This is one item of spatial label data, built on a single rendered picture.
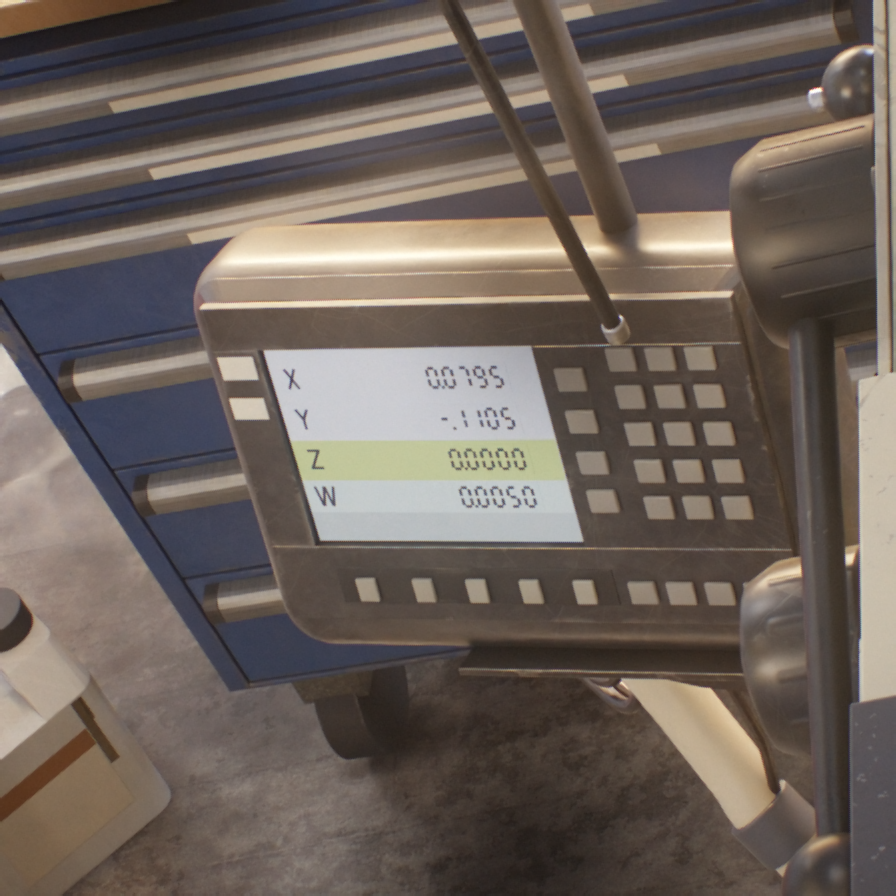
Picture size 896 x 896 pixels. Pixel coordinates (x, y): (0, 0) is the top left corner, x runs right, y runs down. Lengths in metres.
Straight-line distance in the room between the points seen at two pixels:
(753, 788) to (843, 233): 1.07
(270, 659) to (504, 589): 1.40
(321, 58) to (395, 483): 0.87
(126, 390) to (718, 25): 0.60
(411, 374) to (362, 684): 1.50
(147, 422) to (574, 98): 1.37
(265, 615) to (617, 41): 0.71
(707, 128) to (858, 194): 1.73
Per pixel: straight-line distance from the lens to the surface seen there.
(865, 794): 1.18
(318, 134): 3.19
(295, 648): 3.69
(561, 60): 2.15
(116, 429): 3.50
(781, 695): 1.46
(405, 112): 3.17
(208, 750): 3.94
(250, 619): 3.66
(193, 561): 3.62
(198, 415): 3.48
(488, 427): 2.27
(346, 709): 3.77
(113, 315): 3.40
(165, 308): 3.39
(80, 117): 3.22
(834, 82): 1.66
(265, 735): 3.93
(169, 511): 3.53
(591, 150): 2.19
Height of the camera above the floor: 2.77
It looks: 43 degrees down
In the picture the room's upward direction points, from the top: 30 degrees counter-clockwise
